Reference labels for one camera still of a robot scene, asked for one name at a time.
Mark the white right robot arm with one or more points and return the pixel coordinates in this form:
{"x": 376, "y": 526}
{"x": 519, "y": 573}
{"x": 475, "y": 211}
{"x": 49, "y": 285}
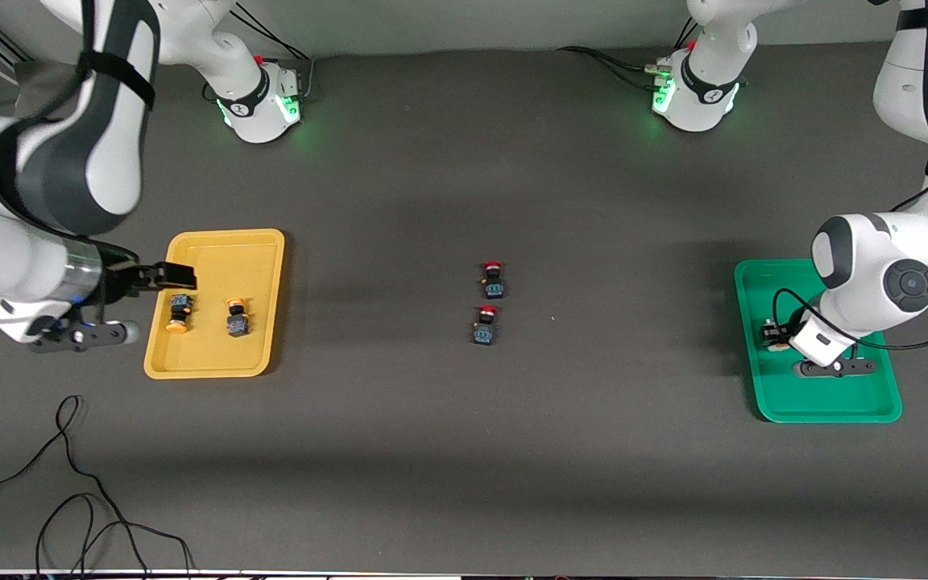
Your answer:
{"x": 69, "y": 161}

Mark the yellow plastic tray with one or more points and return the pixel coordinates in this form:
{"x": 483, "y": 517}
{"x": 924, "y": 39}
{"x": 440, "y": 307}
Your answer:
{"x": 218, "y": 354}

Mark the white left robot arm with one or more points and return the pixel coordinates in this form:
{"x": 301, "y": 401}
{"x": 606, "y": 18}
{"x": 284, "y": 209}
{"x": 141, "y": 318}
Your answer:
{"x": 875, "y": 274}

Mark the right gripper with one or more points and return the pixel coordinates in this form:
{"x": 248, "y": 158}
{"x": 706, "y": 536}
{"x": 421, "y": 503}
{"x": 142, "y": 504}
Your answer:
{"x": 119, "y": 279}

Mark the white block orange button switch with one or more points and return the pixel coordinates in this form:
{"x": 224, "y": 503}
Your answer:
{"x": 770, "y": 335}

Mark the green plastic tray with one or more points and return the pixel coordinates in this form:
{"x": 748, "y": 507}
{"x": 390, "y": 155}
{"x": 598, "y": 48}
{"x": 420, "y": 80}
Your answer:
{"x": 810, "y": 399}

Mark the dark grey table mat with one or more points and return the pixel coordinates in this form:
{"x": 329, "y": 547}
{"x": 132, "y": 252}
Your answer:
{"x": 464, "y": 451}

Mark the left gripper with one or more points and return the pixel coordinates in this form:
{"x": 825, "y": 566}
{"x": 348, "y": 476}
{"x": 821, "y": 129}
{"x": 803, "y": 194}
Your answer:
{"x": 783, "y": 331}

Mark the red push button switch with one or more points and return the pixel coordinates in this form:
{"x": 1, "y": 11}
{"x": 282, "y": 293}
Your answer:
{"x": 494, "y": 279}
{"x": 486, "y": 325}

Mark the yellow push button switch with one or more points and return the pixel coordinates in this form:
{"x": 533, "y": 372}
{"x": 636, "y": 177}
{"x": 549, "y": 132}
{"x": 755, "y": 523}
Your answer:
{"x": 180, "y": 312}
{"x": 237, "y": 316}

